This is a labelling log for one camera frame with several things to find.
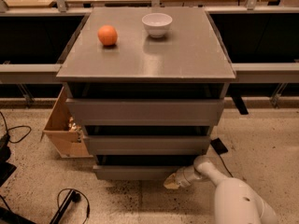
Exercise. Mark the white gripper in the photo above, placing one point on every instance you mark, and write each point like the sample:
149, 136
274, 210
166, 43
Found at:
182, 178

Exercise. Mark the grey bottom drawer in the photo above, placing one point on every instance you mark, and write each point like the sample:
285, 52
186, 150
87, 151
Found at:
139, 167

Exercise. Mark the grey drawer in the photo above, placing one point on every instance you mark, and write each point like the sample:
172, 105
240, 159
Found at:
147, 145
139, 167
146, 112

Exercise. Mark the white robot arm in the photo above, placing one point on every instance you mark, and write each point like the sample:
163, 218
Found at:
235, 202

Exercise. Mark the grey middle drawer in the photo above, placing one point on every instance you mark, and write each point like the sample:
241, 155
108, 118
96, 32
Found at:
147, 145

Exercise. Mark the grey drawer cabinet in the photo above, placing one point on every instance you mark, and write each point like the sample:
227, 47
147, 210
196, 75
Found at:
188, 63

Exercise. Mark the grey top drawer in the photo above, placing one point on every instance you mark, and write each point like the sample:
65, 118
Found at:
146, 112

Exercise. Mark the black power adapter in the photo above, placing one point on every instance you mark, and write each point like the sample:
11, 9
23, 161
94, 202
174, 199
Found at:
218, 146

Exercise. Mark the cardboard box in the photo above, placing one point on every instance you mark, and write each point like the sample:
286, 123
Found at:
68, 142

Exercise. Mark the white ceramic bowl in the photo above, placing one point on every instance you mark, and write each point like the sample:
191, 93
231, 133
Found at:
157, 24

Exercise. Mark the orange ball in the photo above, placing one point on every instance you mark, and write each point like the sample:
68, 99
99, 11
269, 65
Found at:
107, 35

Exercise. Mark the black equipment left edge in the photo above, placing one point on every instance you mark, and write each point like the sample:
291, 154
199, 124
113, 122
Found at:
7, 216

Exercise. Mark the black stand with cable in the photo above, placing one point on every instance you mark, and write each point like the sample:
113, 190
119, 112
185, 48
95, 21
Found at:
72, 196

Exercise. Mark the grey metal rail frame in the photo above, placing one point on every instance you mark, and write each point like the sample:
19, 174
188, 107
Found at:
46, 73

